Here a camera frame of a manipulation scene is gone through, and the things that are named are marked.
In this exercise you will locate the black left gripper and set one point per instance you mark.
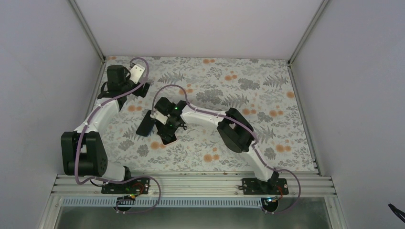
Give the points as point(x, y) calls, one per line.
point(144, 91)

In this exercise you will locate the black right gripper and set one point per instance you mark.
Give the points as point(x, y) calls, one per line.
point(163, 129)

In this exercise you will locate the phone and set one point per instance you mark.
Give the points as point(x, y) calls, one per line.
point(146, 125)
point(167, 139)

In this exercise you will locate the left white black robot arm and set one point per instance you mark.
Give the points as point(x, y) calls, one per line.
point(83, 152)

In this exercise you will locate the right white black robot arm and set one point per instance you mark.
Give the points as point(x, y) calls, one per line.
point(235, 131)

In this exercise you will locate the phone in pink case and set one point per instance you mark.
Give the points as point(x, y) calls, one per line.
point(167, 139)

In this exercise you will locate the black object at corner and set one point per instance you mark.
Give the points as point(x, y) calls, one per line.
point(399, 213)

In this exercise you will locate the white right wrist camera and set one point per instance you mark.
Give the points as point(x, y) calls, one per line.
point(158, 116)

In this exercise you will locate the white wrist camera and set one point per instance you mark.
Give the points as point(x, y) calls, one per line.
point(158, 116)
point(136, 73)

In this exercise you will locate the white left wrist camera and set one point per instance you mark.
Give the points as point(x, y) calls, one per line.
point(136, 73)

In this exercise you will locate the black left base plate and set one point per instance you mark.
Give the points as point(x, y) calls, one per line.
point(134, 187)

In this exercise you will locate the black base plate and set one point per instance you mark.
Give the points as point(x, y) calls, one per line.
point(134, 187)
point(253, 186)

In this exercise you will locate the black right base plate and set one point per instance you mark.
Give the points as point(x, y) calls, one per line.
point(253, 186)

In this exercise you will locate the white slotted cable duct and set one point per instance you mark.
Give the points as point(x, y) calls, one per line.
point(181, 202)

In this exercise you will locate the aluminium front rail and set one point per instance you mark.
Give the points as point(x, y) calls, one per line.
point(204, 184)

